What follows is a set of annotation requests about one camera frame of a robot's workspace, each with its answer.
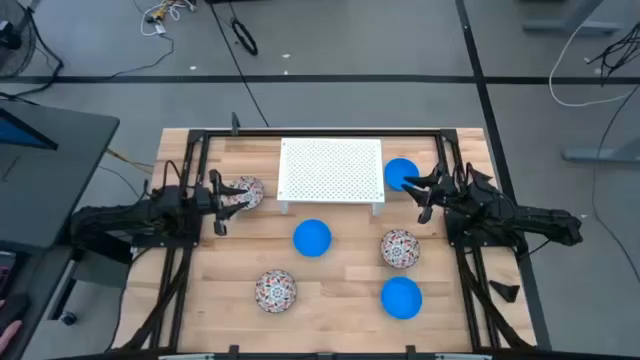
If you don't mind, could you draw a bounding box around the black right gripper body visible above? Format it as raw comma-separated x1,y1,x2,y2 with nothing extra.
418,162,450,225

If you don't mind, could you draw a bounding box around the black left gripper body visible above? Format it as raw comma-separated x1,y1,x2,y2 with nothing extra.
208,168,230,238

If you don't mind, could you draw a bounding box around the patterned ceramic mini bowl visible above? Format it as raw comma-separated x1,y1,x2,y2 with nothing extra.
227,174,265,211
254,269,298,315
379,228,422,270

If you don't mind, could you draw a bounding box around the blue plastic mini bowl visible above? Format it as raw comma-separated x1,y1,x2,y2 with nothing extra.
292,218,333,258
383,157,421,193
380,276,424,321

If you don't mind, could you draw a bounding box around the white perforated metal shelf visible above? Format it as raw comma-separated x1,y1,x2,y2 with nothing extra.
276,137,387,217

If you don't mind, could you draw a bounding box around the dark grey desk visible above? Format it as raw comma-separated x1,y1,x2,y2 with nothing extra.
0,99,121,251

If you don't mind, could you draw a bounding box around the grey desk foot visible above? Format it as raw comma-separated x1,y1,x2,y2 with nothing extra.
522,0,624,37
560,137,640,164

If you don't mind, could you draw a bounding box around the computer monitor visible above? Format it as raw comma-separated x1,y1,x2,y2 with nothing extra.
0,107,60,151

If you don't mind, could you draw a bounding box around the black floor fan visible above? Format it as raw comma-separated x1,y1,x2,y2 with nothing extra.
0,0,37,80

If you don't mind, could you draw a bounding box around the person's hand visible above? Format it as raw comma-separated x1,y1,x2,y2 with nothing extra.
0,319,24,355

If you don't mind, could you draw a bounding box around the black triangular bracket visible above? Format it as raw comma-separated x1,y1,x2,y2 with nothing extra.
488,279,521,304
469,167,496,187

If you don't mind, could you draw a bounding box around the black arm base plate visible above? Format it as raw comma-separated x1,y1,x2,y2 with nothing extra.
444,208,526,250
130,232,204,250

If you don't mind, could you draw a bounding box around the black aluminium table frame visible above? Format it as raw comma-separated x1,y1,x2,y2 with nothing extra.
112,127,539,360

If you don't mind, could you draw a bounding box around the yellow floor cable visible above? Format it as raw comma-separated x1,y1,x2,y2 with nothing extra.
105,147,154,175

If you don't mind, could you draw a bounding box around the grey desk leg frame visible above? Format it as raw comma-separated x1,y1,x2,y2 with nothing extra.
47,244,134,321

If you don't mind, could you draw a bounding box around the black coiled floor cable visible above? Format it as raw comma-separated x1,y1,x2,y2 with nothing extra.
207,0,271,129

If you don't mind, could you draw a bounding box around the thin black floor cable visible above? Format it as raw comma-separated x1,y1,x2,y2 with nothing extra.
107,34,176,81

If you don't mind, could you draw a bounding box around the long black floor cable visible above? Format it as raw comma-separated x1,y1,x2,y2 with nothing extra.
591,84,640,284

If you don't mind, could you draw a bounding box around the long white floor cable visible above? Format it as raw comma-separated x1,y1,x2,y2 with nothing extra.
548,19,640,108

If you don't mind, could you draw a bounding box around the white cable bundle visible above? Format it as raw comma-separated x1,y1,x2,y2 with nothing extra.
138,0,197,38

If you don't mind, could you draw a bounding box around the black cable bundle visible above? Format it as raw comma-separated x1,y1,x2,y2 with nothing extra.
587,22,640,86

